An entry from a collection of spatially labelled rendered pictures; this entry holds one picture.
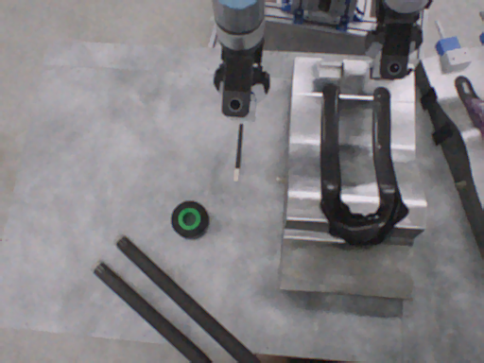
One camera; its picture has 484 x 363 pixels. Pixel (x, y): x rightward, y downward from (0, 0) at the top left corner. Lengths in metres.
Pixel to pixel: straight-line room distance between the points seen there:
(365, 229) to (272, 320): 0.27
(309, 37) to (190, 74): 0.86
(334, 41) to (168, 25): 0.80
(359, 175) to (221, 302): 0.39
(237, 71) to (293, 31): 1.16
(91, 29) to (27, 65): 0.34
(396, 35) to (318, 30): 1.08
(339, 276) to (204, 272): 0.28
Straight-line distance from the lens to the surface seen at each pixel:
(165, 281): 0.89
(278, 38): 1.84
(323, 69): 1.01
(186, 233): 0.92
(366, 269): 0.90
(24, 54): 2.34
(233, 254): 0.94
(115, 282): 0.94
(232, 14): 0.61
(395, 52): 0.81
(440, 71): 1.09
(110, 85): 1.12
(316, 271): 0.88
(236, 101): 0.71
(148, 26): 2.19
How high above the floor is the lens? 1.73
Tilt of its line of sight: 74 degrees down
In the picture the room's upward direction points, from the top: 9 degrees counter-clockwise
